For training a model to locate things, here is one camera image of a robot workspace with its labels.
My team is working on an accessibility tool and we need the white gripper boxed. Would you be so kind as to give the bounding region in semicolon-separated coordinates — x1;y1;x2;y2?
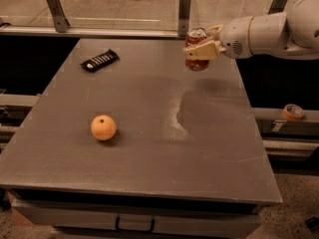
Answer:
183;16;253;61

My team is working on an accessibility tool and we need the red coke can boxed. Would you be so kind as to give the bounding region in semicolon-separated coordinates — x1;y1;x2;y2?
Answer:
185;28;209;72

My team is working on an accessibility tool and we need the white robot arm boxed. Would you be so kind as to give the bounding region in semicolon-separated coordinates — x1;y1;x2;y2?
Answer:
183;0;319;60

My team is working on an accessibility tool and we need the black snack bar wrapper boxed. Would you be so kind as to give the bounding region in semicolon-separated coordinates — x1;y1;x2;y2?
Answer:
81;49;120;73

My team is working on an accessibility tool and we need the orange tape roll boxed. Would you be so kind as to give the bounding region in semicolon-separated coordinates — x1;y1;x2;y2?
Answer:
283;104;305;120

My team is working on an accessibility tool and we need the orange fruit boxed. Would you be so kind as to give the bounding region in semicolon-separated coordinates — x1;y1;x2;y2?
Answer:
91;115;117;140

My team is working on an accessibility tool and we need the middle metal rail bracket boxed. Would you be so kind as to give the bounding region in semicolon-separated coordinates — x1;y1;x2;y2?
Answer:
177;0;191;37

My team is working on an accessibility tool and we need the metal rail bracket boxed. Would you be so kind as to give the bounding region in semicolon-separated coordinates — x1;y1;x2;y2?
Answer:
268;0;288;14
46;0;70;33
177;0;191;37

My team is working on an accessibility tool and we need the right metal rail bracket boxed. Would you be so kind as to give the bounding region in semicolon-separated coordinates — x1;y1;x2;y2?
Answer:
268;0;288;14

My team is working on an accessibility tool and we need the left metal rail bracket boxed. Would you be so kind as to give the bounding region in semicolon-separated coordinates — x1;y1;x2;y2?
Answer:
46;0;70;33

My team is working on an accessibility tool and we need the horizontal metal rail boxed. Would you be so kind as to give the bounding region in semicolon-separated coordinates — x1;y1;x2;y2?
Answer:
0;25;183;40

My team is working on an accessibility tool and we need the grey drawer with black handle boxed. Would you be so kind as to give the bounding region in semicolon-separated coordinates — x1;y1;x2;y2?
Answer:
13;199;260;239

